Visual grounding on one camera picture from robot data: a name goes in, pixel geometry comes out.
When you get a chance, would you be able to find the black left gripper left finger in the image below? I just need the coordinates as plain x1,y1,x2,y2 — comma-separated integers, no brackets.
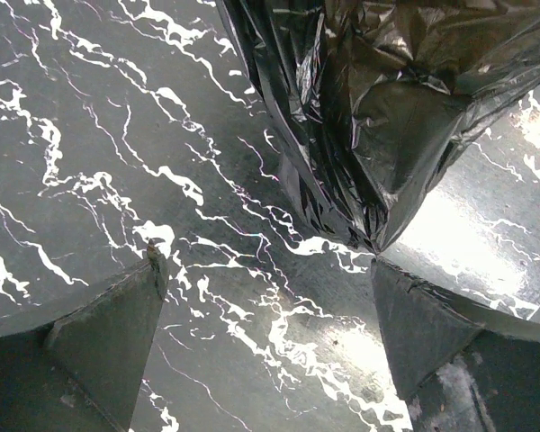
0,239,169,431

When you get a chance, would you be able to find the black trash bag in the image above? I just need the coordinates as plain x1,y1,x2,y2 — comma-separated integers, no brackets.
217,1,540,254

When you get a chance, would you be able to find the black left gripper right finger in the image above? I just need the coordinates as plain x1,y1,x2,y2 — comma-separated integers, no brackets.
371,257,540,431

